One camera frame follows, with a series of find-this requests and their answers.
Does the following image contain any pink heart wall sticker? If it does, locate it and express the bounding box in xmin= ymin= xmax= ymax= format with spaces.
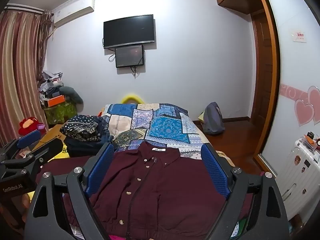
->
xmin=294 ymin=86 xmax=320 ymax=126

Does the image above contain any striped red beige curtain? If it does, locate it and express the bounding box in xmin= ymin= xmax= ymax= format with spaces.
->
xmin=0 ymin=4 xmax=54 ymax=148

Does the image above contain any white sliding wardrobe door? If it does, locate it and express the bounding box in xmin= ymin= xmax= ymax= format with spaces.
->
xmin=260 ymin=0 xmax=320 ymax=165

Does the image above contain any small black wall monitor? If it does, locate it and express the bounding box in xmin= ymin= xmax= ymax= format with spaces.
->
xmin=115 ymin=44 xmax=145 ymax=68

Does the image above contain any white suitcase with stickers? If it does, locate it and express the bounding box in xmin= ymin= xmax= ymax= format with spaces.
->
xmin=275 ymin=137 xmax=320 ymax=220

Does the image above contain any red plush toy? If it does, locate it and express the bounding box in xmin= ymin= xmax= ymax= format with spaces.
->
xmin=18 ymin=116 xmax=47 ymax=135

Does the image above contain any black wall television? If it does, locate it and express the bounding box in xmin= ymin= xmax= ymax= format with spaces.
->
xmin=103 ymin=14 xmax=156 ymax=49

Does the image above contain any small cosmetics clutter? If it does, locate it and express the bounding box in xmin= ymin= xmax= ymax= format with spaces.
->
xmin=299 ymin=131 xmax=320 ymax=153

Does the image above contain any maroon button shirt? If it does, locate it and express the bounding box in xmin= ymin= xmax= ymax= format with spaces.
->
xmin=37 ymin=141 xmax=253 ymax=240

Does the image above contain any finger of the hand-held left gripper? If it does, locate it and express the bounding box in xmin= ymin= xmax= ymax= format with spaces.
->
xmin=0 ymin=129 xmax=41 ymax=164
xmin=2 ymin=138 xmax=63 ymax=171

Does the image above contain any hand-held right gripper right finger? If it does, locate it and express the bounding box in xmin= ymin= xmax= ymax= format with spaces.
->
xmin=201 ymin=143 xmax=289 ymax=240

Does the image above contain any white air conditioner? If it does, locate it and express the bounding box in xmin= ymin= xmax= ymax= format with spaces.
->
xmin=51 ymin=0 xmax=96 ymax=28

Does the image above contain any orange box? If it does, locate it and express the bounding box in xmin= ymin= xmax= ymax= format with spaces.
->
xmin=47 ymin=95 xmax=66 ymax=107

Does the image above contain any blue patchwork quilt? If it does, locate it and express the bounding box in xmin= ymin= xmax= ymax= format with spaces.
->
xmin=101 ymin=102 xmax=204 ymax=160

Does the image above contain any small white wall sign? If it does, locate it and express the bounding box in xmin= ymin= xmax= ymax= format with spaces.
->
xmin=291 ymin=29 xmax=307 ymax=43

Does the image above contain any navy patterned cloth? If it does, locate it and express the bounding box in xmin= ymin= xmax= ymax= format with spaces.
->
xmin=60 ymin=115 xmax=108 ymax=143

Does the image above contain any pile of mixed clutter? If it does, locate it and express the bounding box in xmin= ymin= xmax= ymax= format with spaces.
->
xmin=39 ymin=70 xmax=64 ymax=105

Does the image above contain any brown wooden door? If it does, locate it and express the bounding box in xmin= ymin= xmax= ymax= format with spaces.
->
xmin=251 ymin=10 xmax=274 ymax=123

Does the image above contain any orange cloth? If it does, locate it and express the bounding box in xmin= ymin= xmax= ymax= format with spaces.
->
xmin=32 ymin=124 xmax=67 ymax=153

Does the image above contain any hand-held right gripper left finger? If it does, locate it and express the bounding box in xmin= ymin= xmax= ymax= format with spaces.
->
xmin=24 ymin=142 xmax=115 ymax=240

